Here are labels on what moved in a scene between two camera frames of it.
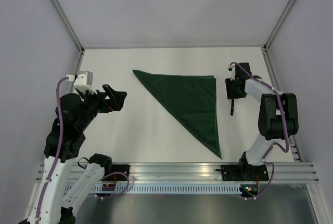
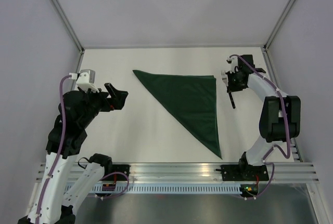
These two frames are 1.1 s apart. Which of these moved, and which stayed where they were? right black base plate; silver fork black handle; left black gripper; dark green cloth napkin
Moved: silver fork black handle
Stayed: left black gripper; right black base plate; dark green cloth napkin
